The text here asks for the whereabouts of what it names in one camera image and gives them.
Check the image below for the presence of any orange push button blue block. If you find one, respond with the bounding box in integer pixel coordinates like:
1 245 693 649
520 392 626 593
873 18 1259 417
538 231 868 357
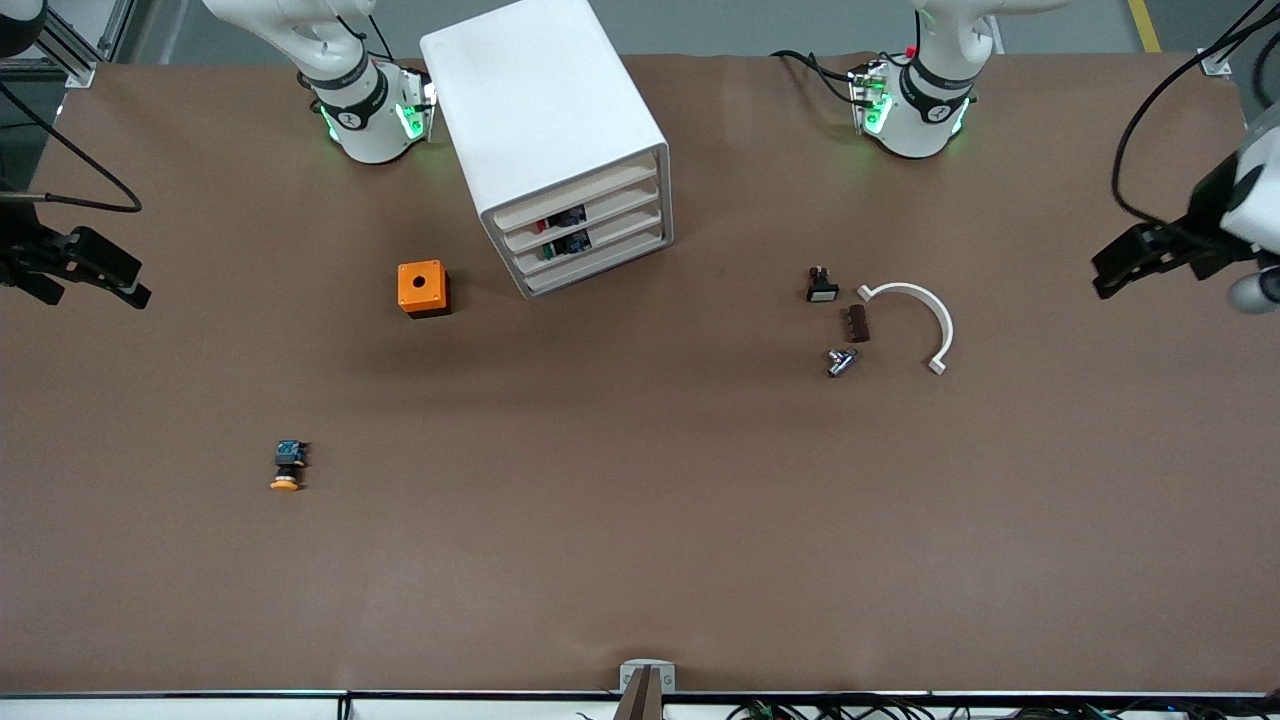
270 439 311 493

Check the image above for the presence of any white plastic drawer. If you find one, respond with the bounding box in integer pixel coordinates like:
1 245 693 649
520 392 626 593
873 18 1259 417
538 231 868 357
510 203 667 277
493 152 663 233
500 178 665 255

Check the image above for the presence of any orange button box with hole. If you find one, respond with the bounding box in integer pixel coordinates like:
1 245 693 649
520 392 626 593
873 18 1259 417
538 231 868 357
397 260 452 319

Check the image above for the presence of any white drawer cabinet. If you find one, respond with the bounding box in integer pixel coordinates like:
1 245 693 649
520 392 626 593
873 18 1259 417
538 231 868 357
420 0 674 301

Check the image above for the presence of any white curved plastic arc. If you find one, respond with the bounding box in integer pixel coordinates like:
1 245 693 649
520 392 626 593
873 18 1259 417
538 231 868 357
857 282 954 376

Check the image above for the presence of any aluminium frame profile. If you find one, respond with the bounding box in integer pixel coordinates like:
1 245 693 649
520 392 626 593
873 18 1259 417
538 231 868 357
30 0 136 89

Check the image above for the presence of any black arm base cable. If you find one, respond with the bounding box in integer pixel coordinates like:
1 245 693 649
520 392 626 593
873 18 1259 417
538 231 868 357
770 48 863 106

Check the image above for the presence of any white frame rail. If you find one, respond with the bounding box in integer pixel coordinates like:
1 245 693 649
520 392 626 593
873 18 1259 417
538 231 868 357
0 690 1280 720

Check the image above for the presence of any grey table edge bracket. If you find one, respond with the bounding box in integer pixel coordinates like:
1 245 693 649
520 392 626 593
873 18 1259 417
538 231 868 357
619 660 677 694

